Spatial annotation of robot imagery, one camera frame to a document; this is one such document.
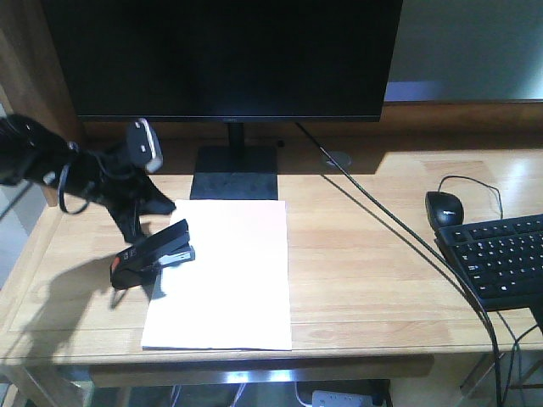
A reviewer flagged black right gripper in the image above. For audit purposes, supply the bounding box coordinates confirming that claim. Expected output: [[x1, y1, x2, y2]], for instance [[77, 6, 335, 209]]
[[529, 305, 543, 332]]

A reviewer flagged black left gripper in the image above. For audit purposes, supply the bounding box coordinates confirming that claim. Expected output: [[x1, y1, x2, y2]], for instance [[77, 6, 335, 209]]
[[57, 142, 176, 243]]

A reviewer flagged white power strip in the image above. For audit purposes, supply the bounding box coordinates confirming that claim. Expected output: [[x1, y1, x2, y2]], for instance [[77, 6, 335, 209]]
[[311, 390, 372, 407]]

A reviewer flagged black computer monitor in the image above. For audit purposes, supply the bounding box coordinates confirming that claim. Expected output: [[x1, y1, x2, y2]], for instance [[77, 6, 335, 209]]
[[42, 1, 402, 200]]

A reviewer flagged white paper sheet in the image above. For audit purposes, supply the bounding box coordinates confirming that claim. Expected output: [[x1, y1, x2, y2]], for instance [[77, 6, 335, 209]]
[[141, 200, 293, 351]]

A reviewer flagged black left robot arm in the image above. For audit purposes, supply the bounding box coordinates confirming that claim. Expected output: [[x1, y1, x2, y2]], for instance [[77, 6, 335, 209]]
[[1, 114, 175, 243]]

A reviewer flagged black keyboard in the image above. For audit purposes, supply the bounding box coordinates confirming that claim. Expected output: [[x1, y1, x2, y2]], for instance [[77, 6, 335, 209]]
[[435, 214, 542, 311]]

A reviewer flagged black computer mouse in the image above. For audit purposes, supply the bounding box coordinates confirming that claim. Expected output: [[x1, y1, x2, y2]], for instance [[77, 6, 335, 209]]
[[425, 191, 464, 231]]

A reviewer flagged black monitor cable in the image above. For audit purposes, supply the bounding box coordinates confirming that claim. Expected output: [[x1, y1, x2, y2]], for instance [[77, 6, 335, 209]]
[[294, 121, 506, 407]]

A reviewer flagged black mouse cable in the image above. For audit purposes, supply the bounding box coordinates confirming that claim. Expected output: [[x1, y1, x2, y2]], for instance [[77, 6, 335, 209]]
[[437, 175, 507, 221]]

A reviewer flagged black orange stapler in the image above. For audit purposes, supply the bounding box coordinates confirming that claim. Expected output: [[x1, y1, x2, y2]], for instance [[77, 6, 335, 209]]
[[109, 219, 195, 290]]

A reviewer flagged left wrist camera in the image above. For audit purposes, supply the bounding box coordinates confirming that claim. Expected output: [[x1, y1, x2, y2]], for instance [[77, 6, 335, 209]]
[[126, 118, 163, 173]]

